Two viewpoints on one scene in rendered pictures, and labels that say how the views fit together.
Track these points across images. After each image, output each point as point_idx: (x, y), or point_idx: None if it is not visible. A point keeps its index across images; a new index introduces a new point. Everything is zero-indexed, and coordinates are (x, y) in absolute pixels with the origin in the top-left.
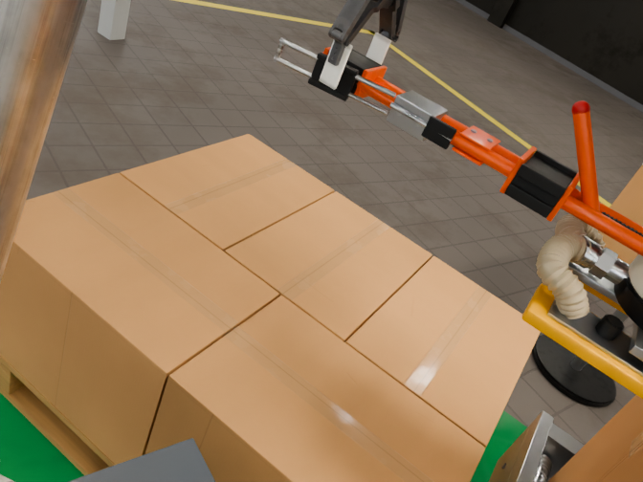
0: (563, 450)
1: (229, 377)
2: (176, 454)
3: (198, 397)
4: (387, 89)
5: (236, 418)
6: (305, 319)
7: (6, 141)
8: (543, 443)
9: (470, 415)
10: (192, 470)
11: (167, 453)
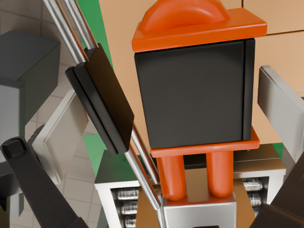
0: (268, 181)
1: (132, 12)
2: (5, 91)
3: (103, 13)
4: (148, 197)
5: (116, 41)
6: (233, 2)
7: None
8: (255, 176)
9: (254, 130)
10: (10, 102)
11: (1, 88)
